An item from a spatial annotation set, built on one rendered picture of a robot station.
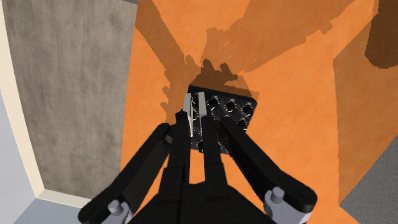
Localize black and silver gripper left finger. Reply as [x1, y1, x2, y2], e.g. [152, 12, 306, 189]
[78, 93, 193, 224]

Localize black knob box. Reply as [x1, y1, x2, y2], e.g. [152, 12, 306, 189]
[187, 85, 258, 153]

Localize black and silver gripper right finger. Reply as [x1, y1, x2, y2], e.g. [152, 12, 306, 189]
[198, 92, 318, 224]

